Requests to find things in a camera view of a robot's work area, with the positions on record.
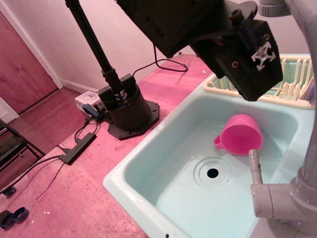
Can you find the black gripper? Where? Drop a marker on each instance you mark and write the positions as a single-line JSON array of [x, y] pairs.
[[232, 43]]

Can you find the pink plastic cup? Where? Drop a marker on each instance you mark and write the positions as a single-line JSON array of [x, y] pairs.
[[240, 135]]

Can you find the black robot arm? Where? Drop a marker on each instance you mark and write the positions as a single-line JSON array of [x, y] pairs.
[[167, 23]]

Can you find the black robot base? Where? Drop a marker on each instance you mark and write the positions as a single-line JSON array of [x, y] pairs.
[[124, 107]]

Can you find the cream dish drying rack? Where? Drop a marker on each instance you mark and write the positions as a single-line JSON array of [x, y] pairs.
[[295, 90]]

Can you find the grey toy faucet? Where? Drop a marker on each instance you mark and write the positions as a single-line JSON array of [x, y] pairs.
[[289, 210]]

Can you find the mint green toy sink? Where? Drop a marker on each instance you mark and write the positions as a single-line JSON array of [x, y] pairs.
[[177, 184]]

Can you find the white cardboard box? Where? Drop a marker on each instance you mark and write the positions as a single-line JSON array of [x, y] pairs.
[[87, 98]]

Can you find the blue adapter plug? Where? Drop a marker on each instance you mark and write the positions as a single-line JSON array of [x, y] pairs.
[[91, 111]]

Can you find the black usb hub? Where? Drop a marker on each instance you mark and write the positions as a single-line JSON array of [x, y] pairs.
[[71, 155]]

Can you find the wooden door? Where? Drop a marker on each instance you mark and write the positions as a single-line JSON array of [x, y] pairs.
[[23, 80]]

